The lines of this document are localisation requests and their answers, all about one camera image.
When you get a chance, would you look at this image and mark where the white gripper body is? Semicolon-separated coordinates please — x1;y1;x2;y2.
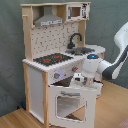
71;73;103;90

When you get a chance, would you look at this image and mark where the white oven door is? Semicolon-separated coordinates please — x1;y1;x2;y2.
49;86;96;128

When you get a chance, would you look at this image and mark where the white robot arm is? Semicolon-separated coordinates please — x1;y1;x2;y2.
70;24;128;87

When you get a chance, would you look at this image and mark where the wooden toy kitchen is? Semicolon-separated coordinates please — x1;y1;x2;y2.
22;2;104;128

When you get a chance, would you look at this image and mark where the right oven knob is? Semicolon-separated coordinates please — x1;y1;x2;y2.
72;67;78;72

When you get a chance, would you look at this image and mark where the oven knob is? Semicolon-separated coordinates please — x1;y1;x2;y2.
54;73;60;79
72;67;78;72

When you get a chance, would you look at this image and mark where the left oven knob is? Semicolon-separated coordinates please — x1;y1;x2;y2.
54;73;60;79

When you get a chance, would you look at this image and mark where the grey toy sink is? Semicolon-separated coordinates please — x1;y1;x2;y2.
65;47;95;55

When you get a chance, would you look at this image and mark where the black toy faucet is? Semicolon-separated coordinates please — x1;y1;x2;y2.
67;33;83;49

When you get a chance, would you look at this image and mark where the black toy stovetop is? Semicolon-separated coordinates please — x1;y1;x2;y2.
34;53;71;66

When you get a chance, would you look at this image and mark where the white toy microwave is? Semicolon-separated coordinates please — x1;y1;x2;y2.
66;3;90;21

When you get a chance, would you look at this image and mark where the grey range hood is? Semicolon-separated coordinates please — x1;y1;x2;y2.
34;5;64;27

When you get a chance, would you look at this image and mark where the grey backdrop curtain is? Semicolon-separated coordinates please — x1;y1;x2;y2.
0;0;128;117

